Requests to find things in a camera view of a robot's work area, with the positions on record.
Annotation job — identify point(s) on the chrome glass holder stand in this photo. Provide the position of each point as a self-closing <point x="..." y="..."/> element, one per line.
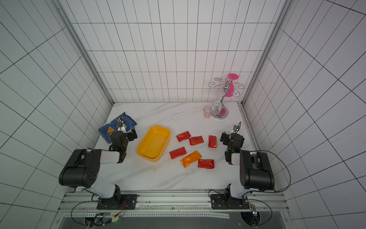
<point x="221" y="83"/>

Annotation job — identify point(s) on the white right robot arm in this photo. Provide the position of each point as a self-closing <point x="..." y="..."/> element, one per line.
<point x="255" y="172"/>

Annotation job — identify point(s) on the clear hanging wine glass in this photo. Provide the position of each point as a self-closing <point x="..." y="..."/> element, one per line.
<point x="217" y="104"/>

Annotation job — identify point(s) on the red tea bag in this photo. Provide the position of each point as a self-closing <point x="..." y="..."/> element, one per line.
<point x="178" y="153"/>
<point x="196" y="140"/>
<point x="183" y="136"/>
<point x="206" y="163"/>
<point x="212" y="141"/>

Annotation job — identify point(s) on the blue Doritos chip bag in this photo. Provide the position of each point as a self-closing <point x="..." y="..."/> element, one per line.
<point x="122" y="121"/>

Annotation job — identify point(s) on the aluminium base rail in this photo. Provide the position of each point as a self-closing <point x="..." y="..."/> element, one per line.
<point x="169" y="203"/>

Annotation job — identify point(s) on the pink hanging wine glass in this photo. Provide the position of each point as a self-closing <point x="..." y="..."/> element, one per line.
<point x="231" y="88"/>

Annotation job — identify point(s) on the orange tea bag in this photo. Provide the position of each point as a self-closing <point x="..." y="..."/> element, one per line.
<point x="189" y="159"/>

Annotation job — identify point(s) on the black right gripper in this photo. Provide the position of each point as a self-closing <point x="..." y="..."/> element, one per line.
<point x="226" y="137"/>

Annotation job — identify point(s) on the yellow plastic storage box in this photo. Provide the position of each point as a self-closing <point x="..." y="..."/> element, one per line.
<point x="153" y="144"/>

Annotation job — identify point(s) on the pink plastic cup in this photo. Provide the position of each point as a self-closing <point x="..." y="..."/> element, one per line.
<point x="207" y="111"/>

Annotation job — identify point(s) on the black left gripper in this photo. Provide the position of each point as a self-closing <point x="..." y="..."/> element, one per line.
<point x="131" y="137"/>

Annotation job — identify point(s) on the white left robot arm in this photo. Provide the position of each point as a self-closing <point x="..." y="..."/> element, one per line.
<point x="82" y="170"/>

